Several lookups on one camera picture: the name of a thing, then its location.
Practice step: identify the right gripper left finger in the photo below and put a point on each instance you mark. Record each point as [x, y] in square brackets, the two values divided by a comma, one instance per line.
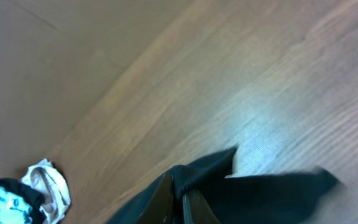
[160, 206]

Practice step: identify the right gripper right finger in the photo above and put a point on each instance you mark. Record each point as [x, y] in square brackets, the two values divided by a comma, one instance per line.
[196, 209]

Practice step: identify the black polo shirt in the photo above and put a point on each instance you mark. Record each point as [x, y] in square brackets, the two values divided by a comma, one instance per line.
[278, 198]

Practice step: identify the beige folded garment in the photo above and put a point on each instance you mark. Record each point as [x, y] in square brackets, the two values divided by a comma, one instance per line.
[46, 179]

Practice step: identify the black folded garment in pile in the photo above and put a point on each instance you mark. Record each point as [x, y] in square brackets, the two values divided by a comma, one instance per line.
[32, 197]

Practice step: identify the light blue folded t-shirt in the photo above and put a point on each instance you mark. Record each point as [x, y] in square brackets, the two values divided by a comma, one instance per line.
[14, 209]

